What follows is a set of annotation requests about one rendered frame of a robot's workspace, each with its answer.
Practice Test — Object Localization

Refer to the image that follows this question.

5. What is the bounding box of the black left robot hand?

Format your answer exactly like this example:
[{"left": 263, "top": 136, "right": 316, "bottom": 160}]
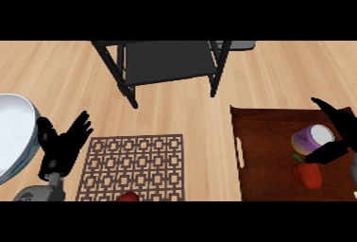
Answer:
[{"left": 36, "top": 110, "right": 95, "bottom": 182}]

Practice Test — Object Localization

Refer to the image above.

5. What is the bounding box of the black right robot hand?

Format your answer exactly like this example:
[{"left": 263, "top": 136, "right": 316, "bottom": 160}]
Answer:
[{"left": 304, "top": 96, "right": 357, "bottom": 165}]

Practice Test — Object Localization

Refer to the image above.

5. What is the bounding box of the purple can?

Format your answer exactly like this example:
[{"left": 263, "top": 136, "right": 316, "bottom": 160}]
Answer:
[{"left": 291, "top": 124, "right": 337, "bottom": 156}]

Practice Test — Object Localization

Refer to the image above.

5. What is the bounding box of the dark brown wooden tray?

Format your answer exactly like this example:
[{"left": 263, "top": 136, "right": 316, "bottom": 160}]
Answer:
[{"left": 229, "top": 105, "right": 357, "bottom": 202}]

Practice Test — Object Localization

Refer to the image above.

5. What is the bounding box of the black tiered shelf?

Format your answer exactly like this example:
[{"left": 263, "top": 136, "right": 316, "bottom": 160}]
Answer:
[{"left": 90, "top": 40, "right": 233, "bottom": 110}]

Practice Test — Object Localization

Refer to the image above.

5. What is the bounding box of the red bell pepper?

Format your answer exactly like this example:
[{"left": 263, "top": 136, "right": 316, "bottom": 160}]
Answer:
[{"left": 291, "top": 153, "right": 323, "bottom": 190}]

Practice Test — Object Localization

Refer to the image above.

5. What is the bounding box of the brown patterned placemat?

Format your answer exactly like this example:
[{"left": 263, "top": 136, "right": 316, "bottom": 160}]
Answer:
[{"left": 75, "top": 133, "right": 188, "bottom": 202}]

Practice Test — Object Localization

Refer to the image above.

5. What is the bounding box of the red round fruit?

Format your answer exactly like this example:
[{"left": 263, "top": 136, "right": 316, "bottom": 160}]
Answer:
[{"left": 115, "top": 190, "right": 140, "bottom": 202}]

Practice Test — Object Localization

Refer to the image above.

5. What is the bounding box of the grey flat object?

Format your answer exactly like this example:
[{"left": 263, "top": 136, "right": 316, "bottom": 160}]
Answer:
[{"left": 210, "top": 40, "right": 257, "bottom": 51}]

